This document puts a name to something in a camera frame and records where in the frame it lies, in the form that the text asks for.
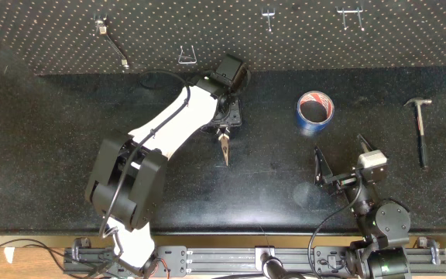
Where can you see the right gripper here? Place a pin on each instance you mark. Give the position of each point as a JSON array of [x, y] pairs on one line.
[[374, 175]]

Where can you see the roll of blue tape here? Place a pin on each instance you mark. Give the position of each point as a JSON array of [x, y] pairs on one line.
[[304, 123]]

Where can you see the pliers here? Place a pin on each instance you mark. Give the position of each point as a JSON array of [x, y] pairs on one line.
[[225, 147]]

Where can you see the wrench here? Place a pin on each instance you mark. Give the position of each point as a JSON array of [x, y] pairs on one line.
[[114, 46]]

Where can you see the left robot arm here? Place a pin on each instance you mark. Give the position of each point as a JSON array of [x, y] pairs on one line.
[[176, 120]]

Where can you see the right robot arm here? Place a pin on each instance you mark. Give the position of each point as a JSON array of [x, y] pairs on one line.
[[391, 222]]

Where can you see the black pegboard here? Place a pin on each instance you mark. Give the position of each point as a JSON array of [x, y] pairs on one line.
[[246, 38]]

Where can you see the hammer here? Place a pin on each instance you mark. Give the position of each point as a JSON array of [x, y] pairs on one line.
[[420, 124]]

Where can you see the metal hook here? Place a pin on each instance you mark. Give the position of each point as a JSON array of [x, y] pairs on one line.
[[100, 17], [268, 22], [187, 62], [350, 11]]

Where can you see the white tape piece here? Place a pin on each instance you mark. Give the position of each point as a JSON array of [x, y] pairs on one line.
[[9, 253]]

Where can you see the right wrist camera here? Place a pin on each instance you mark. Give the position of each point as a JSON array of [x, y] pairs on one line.
[[372, 158]]

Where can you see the mounting rail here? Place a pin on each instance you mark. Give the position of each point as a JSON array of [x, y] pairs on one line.
[[223, 259]]

